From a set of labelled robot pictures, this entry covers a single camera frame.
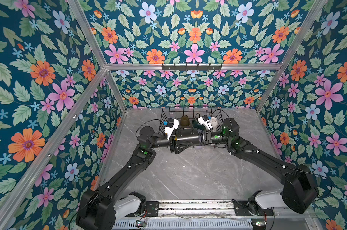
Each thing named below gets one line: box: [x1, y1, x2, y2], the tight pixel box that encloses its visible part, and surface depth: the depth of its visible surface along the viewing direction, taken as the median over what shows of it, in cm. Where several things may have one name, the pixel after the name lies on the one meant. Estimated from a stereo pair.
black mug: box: [175, 125, 200, 145], surface depth 61 cm
